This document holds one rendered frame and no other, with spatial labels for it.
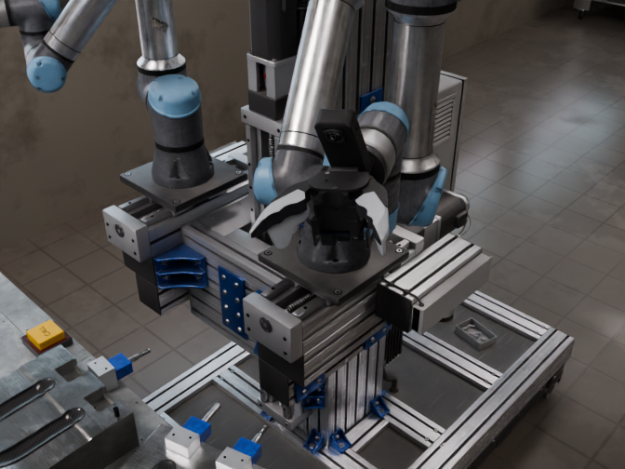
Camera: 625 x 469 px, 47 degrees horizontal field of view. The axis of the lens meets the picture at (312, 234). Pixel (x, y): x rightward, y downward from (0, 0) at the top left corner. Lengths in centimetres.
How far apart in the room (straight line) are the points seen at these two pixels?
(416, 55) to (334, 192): 43
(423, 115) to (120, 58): 252
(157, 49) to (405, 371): 130
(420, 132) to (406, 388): 125
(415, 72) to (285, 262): 47
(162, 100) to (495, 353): 145
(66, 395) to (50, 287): 187
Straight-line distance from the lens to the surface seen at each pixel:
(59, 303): 319
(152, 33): 177
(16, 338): 177
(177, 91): 168
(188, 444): 133
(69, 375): 154
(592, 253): 355
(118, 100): 367
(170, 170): 173
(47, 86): 162
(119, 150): 376
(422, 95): 125
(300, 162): 108
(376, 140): 95
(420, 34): 121
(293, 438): 219
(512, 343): 260
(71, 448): 137
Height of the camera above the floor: 188
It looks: 33 degrees down
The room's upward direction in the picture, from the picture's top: straight up
